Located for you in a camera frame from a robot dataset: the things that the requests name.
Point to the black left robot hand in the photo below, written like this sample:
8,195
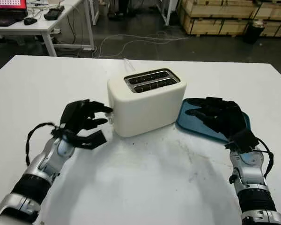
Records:
75,117

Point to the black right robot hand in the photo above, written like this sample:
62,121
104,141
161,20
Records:
229,119

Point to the cream white two-slot toaster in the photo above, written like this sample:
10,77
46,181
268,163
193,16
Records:
147,112

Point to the blue plastic tray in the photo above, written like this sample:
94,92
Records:
189,124

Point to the black trash bin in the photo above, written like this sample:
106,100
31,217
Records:
254,34

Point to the wooden plywood crate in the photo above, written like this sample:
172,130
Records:
278,29
216,27
222,9
275,9

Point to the white office desk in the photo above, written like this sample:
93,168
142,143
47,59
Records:
49,25

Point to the black computer mouse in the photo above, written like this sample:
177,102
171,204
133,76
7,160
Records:
30,21

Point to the black handheld controller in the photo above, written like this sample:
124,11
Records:
53,12

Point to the person in dark trousers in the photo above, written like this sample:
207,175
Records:
123,8

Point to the black laptop with lit screen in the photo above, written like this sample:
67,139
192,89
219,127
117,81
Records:
4,12

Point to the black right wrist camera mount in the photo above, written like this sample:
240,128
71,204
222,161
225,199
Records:
244,140

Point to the white table leg frame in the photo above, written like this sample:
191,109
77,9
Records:
166,12
94,12

